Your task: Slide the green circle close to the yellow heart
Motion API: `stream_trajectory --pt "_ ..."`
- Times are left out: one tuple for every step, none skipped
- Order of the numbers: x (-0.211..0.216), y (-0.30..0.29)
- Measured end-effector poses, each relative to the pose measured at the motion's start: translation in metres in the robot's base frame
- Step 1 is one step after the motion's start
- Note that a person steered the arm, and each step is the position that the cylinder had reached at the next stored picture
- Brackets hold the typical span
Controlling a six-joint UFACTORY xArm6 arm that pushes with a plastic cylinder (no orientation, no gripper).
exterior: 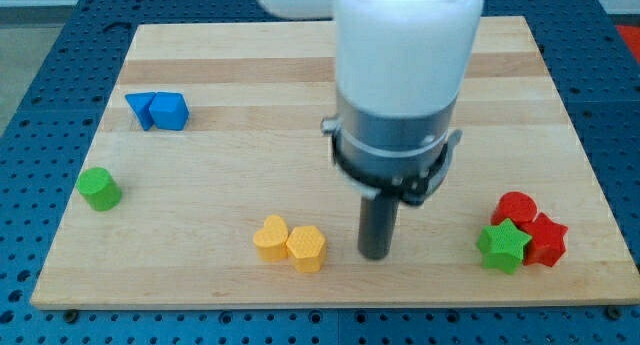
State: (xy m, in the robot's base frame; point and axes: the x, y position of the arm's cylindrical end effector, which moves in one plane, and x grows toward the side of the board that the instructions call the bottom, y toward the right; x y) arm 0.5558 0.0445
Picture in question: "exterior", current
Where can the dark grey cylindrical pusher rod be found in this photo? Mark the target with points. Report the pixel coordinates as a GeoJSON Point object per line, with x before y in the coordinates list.
{"type": "Point", "coordinates": [376, 225]}

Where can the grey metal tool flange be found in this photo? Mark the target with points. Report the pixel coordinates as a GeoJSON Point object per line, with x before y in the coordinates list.
{"type": "Point", "coordinates": [405, 156]}

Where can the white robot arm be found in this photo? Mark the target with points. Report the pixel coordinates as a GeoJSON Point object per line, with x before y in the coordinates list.
{"type": "Point", "coordinates": [399, 66]}

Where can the yellow heart block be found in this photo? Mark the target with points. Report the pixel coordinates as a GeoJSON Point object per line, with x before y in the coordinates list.
{"type": "Point", "coordinates": [270, 240]}

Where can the yellow hexagon block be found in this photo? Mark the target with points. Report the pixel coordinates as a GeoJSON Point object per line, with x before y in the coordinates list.
{"type": "Point", "coordinates": [307, 248]}

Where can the red cylinder block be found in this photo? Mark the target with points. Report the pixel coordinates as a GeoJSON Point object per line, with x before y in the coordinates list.
{"type": "Point", "coordinates": [519, 207]}

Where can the green star block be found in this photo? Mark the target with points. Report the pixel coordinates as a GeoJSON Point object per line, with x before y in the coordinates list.
{"type": "Point", "coordinates": [503, 246]}

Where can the red star block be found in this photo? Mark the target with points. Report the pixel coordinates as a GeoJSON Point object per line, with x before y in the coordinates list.
{"type": "Point", "coordinates": [547, 244]}

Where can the wooden board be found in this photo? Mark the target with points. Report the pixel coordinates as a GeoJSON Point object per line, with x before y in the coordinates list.
{"type": "Point", "coordinates": [182, 235]}

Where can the blue cube block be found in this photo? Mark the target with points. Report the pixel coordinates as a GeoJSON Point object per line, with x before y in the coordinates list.
{"type": "Point", "coordinates": [169, 111]}

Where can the blue triangle block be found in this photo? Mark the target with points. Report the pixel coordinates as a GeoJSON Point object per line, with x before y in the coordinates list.
{"type": "Point", "coordinates": [140, 105]}

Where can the green cylinder block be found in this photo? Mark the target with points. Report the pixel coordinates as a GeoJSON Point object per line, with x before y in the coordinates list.
{"type": "Point", "coordinates": [99, 189]}

